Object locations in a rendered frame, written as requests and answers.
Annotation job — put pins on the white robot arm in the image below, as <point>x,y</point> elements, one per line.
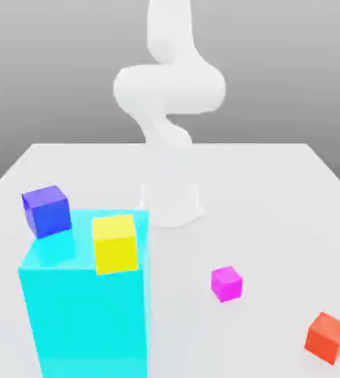
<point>169,88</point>

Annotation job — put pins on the small yellow cube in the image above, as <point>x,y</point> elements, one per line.
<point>115,248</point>

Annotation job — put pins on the small magenta cube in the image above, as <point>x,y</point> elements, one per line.
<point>227,285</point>

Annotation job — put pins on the small blue cube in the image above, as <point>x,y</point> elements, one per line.
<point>47,212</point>

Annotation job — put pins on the small orange cube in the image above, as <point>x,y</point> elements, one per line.
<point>326,339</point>

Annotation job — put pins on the large cyan box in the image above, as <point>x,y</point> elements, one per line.
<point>84,319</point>

